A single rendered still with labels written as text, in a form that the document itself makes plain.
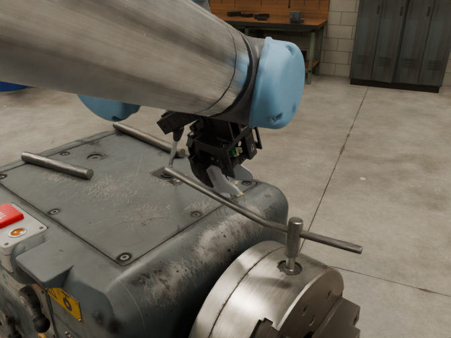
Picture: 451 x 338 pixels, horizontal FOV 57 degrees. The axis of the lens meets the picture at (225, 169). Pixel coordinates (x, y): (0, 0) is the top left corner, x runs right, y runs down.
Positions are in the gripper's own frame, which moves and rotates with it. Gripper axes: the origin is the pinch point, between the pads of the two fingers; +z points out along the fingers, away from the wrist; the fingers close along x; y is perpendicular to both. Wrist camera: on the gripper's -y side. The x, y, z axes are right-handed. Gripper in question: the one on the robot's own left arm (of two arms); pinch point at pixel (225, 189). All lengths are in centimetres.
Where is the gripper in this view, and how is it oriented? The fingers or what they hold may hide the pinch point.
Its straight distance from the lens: 69.1
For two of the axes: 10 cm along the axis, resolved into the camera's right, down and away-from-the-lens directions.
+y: 7.6, 2.8, -5.8
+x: 6.0, -6.3, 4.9
